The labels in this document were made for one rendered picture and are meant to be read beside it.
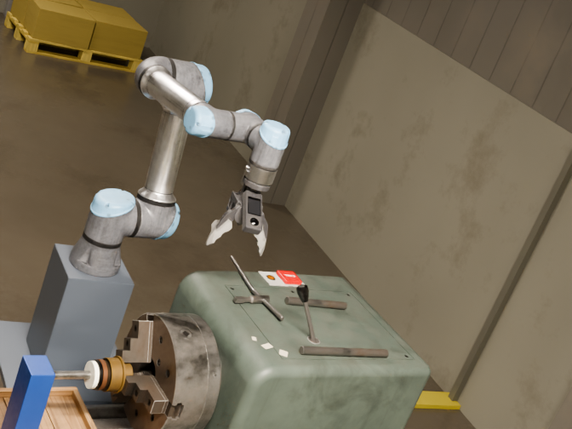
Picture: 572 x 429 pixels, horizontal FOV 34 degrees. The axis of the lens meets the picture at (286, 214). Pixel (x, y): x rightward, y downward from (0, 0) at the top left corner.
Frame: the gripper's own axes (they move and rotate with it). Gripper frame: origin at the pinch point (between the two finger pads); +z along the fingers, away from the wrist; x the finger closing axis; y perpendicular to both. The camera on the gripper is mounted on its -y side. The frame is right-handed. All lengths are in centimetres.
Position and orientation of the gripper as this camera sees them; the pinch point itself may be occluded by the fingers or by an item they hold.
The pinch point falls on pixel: (233, 253)
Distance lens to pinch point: 240.8
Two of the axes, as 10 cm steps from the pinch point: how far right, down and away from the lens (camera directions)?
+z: -3.4, 8.8, 3.4
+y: -2.7, -4.4, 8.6
